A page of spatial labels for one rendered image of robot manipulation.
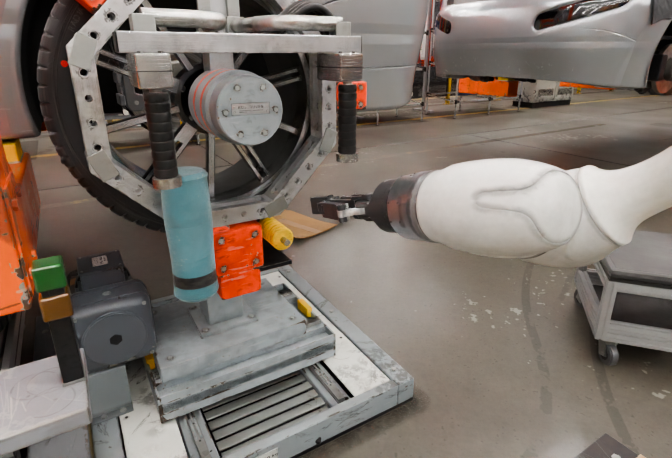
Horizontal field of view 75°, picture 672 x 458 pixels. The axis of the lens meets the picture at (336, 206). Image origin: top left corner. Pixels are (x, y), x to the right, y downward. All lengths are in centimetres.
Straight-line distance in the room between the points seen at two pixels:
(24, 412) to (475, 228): 69
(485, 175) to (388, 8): 132
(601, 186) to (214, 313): 101
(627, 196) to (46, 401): 84
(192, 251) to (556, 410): 109
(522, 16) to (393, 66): 170
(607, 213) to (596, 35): 269
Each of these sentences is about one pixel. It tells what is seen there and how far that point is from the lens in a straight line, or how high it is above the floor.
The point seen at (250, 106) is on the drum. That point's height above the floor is 86.
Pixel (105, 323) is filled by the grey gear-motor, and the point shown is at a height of 37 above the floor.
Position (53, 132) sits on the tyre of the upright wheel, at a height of 80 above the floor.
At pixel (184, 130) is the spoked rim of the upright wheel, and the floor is 78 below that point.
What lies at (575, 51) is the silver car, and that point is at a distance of 322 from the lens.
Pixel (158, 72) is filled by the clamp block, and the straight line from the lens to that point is 71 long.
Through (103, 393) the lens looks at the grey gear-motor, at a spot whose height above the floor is 14.
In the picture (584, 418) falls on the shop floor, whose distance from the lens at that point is 151.
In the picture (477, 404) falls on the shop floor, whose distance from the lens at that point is 144.
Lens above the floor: 95
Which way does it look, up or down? 19 degrees down
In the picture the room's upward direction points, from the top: straight up
